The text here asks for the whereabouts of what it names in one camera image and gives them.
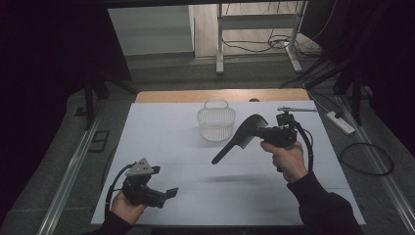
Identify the white table mat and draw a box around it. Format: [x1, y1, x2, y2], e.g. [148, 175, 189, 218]
[91, 100, 366, 227]

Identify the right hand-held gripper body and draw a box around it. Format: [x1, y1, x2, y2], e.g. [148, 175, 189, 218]
[270, 106, 318, 148]

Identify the person's right hand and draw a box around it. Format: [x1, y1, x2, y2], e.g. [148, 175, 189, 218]
[259, 140, 309, 184]

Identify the dark curtain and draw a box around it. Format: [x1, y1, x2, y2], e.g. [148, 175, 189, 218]
[0, 0, 132, 184]
[300, 0, 415, 155]

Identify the white plastic mesh basket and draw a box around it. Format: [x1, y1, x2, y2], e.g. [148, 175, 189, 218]
[196, 97, 237, 143]

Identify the black comb with handle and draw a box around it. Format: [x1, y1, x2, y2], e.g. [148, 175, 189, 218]
[210, 113, 269, 165]

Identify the white power strip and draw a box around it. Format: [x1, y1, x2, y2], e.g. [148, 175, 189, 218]
[325, 111, 356, 135]

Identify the white metal desk frame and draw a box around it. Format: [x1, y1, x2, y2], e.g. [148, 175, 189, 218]
[215, 0, 308, 75]

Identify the wooden table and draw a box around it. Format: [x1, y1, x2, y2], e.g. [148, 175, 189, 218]
[135, 88, 310, 104]

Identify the black tripod stand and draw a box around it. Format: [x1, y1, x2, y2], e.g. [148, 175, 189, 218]
[82, 72, 138, 130]
[306, 57, 374, 127]

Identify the right hand-held gripper cable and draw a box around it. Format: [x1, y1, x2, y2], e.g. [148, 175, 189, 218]
[287, 117, 315, 173]

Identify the aluminium floor rail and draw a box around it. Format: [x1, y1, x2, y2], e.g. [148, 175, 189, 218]
[36, 114, 103, 235]
[336, 95, 415, 235]

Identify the tangle of black cables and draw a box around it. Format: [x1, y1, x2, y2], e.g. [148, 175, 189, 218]
[221, 32, 322, 61]

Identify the person's left hand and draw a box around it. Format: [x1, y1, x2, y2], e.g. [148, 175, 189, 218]
[111, 191, 148, 226]

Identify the left hand-held gripper cable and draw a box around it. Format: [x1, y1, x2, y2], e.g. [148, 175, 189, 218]
[104, 162, 137, 220]

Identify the looped black floor cable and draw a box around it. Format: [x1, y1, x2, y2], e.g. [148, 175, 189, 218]
[338, 142, 394, 176]

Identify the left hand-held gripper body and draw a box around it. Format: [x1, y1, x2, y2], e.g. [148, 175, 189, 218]
[121, 158, 168, 209]

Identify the hand-held gripper cable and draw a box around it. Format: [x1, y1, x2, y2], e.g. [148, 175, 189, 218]
[287, 117, 315, 173]
[104, 162, 137, 220]

